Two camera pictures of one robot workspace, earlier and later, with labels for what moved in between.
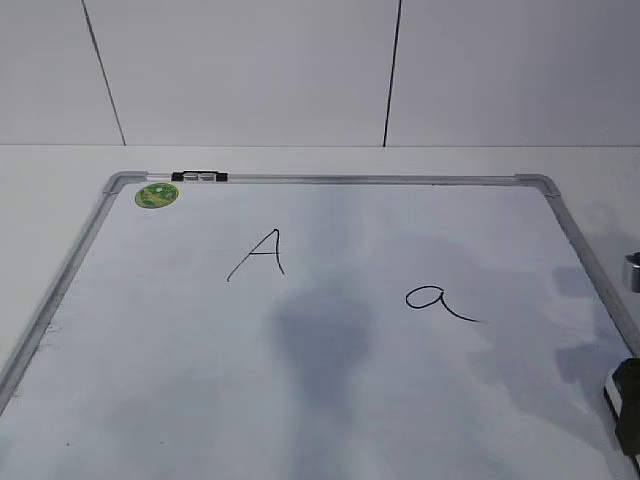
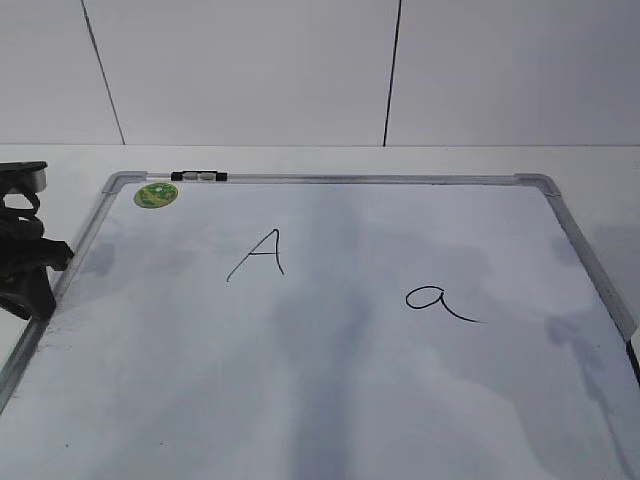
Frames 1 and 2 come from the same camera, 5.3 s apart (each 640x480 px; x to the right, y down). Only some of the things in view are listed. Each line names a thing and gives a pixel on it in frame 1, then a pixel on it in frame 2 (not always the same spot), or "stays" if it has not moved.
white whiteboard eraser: x=615 y=402 to x=634 y=359
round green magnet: x=156 y=195 stays
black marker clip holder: x=200 y=175 stays
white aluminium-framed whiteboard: x=327 y=326 stays
